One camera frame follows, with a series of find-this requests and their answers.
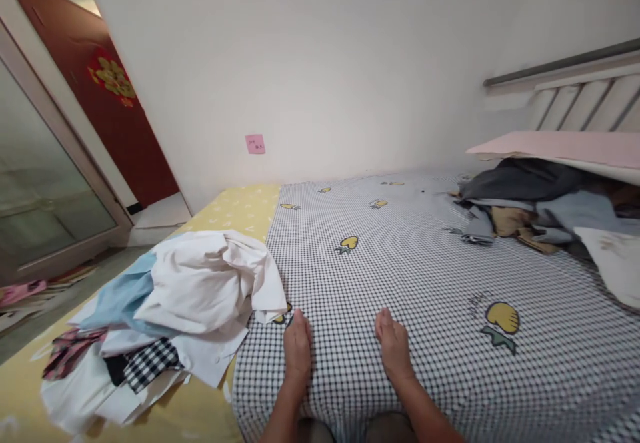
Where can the person's left hand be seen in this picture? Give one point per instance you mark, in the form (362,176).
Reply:
(298,348)

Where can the person's right hand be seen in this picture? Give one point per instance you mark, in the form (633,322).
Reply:
(394,350)

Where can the person's right fingers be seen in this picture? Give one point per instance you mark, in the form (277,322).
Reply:
(387,327)

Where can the person's left fingers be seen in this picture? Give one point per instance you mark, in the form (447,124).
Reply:
(299,328)

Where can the checked pineapple print bed sheet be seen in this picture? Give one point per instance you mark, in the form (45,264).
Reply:
(400,263)

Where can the person's legs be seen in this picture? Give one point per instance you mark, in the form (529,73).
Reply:
(390,428)

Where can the crumpled white shirt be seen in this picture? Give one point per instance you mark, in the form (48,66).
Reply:
(200,283)

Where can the yellow patterned bed sheet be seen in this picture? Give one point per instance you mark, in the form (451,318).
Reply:
(240,208)

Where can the black white gingham garment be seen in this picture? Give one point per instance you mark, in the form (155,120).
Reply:
(150,363)

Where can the tan garment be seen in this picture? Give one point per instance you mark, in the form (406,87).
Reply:
(510,220)

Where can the light blue garment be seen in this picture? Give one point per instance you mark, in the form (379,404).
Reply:
(120,298)

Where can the pink sticky note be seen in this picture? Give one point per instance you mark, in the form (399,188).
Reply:
(255,144)

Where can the dark grey garment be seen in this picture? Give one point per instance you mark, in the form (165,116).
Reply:
(530,178)

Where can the grey blue garment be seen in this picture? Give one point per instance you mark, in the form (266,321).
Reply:
(565,218)

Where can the white cloth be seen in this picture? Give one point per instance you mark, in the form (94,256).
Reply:
(85,403)

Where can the red plaid skirt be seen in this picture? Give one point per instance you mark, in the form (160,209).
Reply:
(65,358)

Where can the dark red door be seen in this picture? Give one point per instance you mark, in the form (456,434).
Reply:
(100,128)

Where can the white slatted headboard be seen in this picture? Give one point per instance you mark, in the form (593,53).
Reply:
(585,108)

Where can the glass sliding door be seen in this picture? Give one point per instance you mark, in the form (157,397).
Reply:
(45,178)

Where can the red gold door ornament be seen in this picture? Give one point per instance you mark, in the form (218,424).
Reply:
(112,75)

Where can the grey wall rail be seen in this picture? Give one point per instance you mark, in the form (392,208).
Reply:
(560,62)

